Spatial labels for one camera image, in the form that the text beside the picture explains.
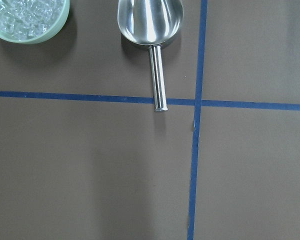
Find steel ice scoop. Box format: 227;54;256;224
117;0;184;112

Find green bowl of ice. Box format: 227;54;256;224
0;0;70;45

